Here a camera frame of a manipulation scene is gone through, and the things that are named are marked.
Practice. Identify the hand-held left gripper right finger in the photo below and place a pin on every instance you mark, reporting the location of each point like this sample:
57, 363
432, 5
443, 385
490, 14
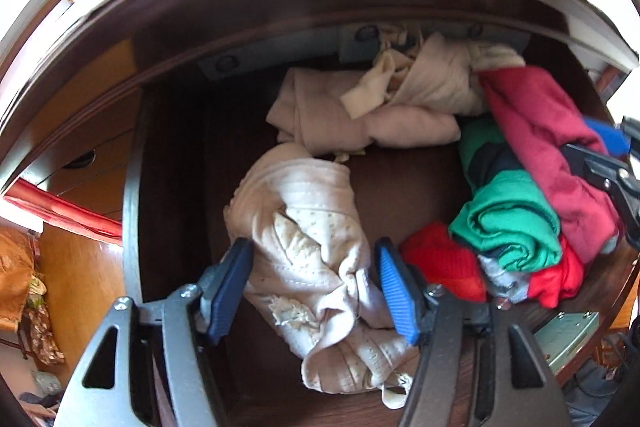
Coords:
395, 292

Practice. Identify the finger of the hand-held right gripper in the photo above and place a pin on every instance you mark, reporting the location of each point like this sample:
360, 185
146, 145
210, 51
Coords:
605, 172
607, 137

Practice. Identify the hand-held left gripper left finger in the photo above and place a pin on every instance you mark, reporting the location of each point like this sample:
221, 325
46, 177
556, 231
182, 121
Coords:
232, 287

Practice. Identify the bright red underwear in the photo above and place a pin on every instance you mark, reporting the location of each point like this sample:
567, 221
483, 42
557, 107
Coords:
440, 257
555, 279

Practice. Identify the dark red underwear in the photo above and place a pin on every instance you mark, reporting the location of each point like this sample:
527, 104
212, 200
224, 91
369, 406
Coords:
540, 127

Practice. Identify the cream lace trimmed underwear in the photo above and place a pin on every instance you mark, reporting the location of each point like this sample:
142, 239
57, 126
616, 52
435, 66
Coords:
310, 247

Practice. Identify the green underwear with dark stripe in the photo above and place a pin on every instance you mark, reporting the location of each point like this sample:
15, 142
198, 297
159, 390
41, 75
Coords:
510, 217

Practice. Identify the dark wooden drawer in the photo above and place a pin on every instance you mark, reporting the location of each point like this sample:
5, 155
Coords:
400, 177

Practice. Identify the cream ribbed underwear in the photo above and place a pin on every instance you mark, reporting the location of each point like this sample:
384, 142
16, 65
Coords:
440, 77

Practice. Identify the pale pink underwear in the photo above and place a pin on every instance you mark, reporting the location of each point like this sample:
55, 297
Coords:
320, 112

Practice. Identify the green metal drawer lock plate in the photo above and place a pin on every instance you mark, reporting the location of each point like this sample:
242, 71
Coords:
565, 339

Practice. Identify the red fabric band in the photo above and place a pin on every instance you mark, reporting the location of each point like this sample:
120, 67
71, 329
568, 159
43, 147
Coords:
60, 209

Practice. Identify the light wooden nightstand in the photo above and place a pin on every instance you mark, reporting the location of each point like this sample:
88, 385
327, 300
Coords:
100, 147

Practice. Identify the golden brown patterned cloth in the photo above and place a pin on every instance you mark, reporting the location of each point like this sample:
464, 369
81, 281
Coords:
20, 267

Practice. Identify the person's grey trousers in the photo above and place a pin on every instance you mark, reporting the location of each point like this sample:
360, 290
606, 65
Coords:
595, 387

